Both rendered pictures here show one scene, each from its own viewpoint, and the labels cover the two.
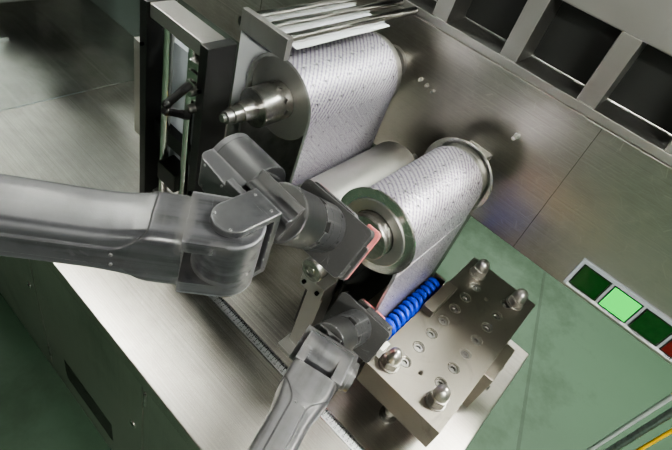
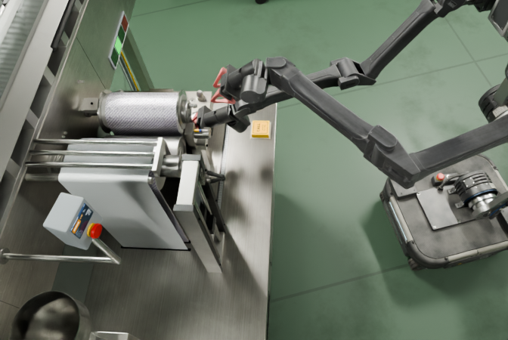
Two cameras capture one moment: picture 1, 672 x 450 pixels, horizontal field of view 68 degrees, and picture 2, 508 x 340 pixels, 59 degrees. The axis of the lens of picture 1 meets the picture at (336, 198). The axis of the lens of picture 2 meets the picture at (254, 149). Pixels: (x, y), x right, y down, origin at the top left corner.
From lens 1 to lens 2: 1.25 m
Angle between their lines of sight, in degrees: 64
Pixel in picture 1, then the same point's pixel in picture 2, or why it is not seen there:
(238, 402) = (249, 169)
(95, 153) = not seen: outside the picture
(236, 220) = (279, 60)
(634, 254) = (105, 35)
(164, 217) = (293, 72)
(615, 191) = (91, 37)
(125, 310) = (256, 237)
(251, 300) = not seen: hidden behind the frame
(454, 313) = not seen: hidden behind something
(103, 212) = (305, 83)
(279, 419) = (274, 91)
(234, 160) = (257, 85)
